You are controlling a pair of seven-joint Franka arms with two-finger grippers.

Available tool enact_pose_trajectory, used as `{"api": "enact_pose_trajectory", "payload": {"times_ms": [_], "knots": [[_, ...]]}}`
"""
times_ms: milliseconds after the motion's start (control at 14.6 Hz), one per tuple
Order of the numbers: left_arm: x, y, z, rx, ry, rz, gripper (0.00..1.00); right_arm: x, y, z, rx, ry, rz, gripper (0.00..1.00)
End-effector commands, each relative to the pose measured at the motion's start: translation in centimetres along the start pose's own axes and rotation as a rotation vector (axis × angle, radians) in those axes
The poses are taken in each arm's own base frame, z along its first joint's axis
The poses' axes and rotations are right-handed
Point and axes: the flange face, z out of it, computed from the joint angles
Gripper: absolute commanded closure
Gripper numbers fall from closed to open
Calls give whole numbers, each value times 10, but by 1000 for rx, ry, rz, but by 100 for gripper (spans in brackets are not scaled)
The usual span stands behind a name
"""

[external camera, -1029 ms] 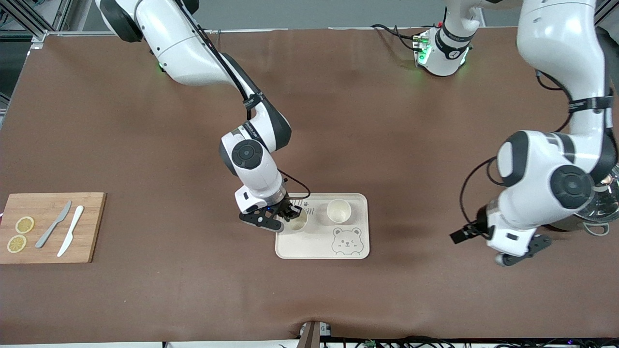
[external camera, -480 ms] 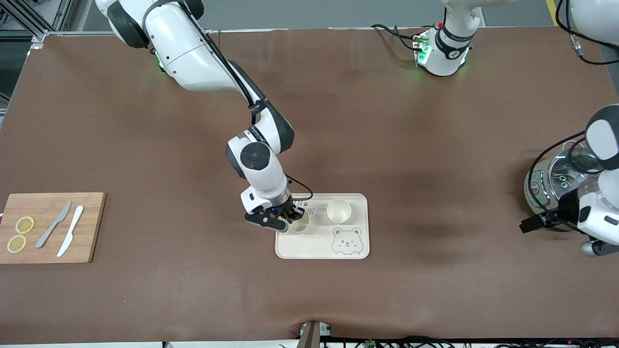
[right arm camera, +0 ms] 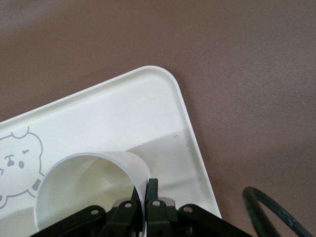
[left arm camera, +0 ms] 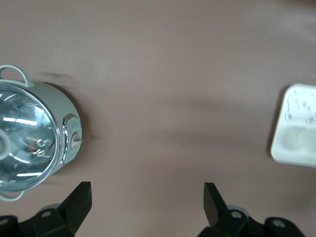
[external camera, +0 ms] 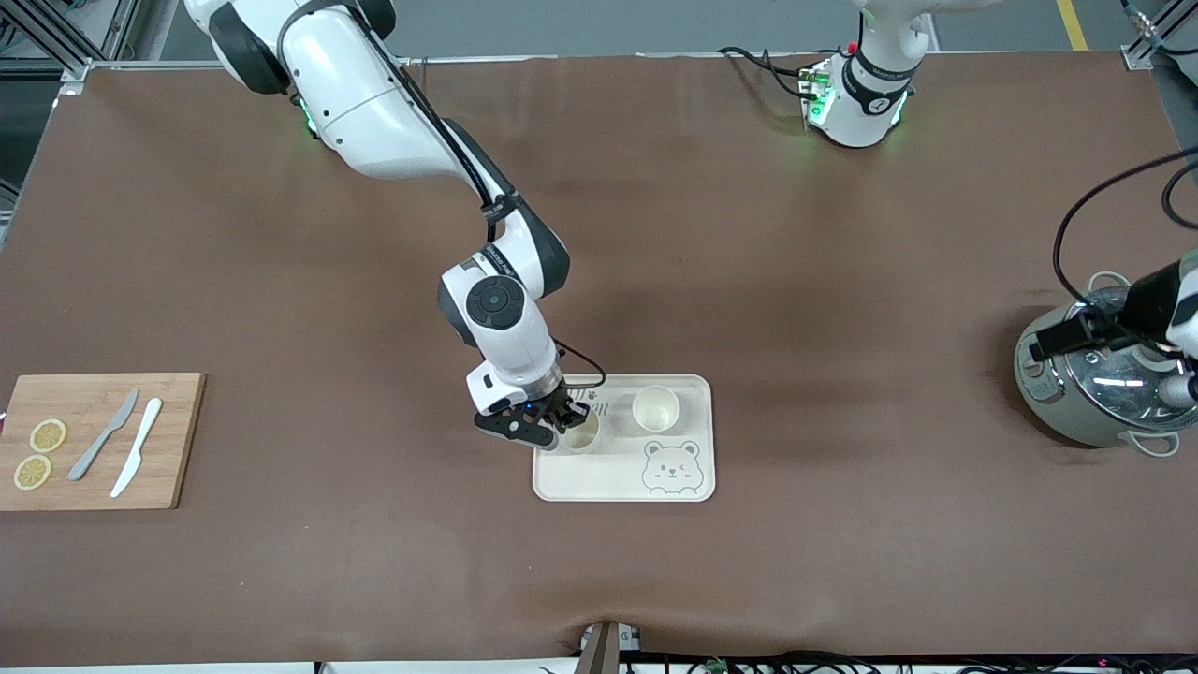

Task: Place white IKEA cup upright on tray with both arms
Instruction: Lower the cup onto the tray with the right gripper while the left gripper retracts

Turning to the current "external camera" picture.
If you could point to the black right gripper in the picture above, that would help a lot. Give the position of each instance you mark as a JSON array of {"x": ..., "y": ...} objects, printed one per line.
[{"x": 562, "y": 405}]

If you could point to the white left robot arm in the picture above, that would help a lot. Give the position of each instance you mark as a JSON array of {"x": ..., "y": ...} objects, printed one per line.
[{"x": 866, "y": 94}]

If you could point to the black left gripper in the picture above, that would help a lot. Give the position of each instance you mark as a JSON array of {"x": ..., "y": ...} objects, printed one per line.
[{"x": 1147, "y": 297}]

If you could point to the bamboo cutting board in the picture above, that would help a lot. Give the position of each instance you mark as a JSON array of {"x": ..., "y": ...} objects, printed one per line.
[{"x": 103, "y": 473}]

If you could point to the lemon slice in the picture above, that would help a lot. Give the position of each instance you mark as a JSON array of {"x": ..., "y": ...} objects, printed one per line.
[
  {"x": 32, "y": 472},
  {"x": 48, "y": 435}
]

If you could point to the aluminium frame strut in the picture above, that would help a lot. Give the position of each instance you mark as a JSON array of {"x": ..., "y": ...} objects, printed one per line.
[
  {"x": 1156, "y": 37},
  {"x": 56, "y": 37}
]

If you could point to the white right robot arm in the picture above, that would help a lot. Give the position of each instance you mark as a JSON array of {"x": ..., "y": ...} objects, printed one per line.
[{"x": 374, "y": 103}]

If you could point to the grey pot with glass lid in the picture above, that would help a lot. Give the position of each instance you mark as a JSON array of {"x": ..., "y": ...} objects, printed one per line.
[{"x": 1086, "y": 393}]

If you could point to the white plastic cup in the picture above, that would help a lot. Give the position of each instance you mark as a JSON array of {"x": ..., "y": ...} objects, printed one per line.
[
  {"x": 655, "y": 409},
  {"x": 583, "y": 440}
]

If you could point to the grey plastic knife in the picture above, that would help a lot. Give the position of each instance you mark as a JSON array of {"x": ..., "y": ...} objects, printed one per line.
[{"x": 101, "y": 438}]

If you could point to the white plastic knife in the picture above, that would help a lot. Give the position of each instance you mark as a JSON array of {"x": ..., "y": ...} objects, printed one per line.
[{"x": 138, "y": 445}]

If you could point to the brown table cover mat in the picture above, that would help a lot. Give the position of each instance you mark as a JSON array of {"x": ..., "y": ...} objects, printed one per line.
[{"x": 749, "y": 262}]

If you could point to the white tray with bear print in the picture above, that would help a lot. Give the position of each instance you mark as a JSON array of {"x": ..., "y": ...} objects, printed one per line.
[{"x": 618, "y": 468}]

